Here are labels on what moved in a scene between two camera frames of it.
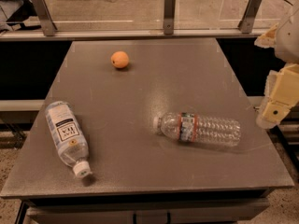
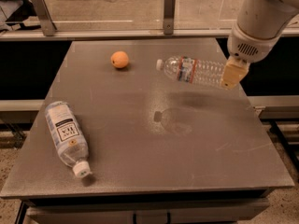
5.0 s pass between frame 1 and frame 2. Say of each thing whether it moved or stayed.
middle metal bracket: stayed
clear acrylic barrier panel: stayed
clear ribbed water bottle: moved
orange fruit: stayed
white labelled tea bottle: stayed
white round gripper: moved
